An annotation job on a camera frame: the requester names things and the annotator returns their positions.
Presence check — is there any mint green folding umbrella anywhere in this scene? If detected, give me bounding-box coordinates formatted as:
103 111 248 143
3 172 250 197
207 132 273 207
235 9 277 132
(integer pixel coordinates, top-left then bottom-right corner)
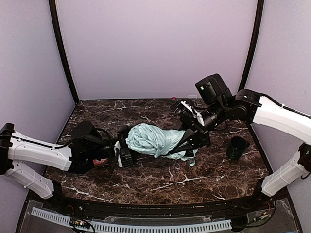
125 123 198 166

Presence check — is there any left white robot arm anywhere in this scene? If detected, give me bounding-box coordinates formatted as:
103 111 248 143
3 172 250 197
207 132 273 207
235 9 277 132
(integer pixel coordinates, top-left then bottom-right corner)
0 121 136 199

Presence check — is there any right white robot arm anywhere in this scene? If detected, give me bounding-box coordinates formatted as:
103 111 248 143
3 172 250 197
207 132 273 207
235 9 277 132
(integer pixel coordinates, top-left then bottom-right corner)
171 74 311 200

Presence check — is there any orange patterned ceramic bowl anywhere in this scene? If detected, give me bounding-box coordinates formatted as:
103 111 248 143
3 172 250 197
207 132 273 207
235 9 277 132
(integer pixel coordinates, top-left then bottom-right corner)
93 158 109 166

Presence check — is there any dark green ceramic cup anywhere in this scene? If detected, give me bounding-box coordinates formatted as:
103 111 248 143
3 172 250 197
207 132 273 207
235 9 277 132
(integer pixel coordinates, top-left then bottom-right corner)
226 136 250 161

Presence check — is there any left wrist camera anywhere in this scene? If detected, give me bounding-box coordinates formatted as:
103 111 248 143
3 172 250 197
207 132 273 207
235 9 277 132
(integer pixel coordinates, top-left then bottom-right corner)
113 141 123 167

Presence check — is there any black front table rail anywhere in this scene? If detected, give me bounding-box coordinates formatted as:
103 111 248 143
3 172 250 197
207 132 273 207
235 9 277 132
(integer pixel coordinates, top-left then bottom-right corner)
29 188 287 220

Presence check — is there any white slotted cable duct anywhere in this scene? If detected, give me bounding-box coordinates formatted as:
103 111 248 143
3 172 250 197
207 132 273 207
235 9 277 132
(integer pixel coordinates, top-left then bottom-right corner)
31 207 232 233

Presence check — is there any right black frame post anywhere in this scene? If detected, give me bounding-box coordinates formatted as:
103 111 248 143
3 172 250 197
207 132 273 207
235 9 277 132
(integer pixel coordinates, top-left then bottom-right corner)
238 0 265 91

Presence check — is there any black frame post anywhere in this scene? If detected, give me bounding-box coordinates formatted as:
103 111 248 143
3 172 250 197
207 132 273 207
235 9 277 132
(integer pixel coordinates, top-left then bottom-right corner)
49 0 80 105
238 0 265 91

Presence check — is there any left black frame post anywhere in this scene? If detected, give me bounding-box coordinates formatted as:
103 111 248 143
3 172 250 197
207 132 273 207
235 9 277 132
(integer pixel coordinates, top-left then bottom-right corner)
49 0 80 105

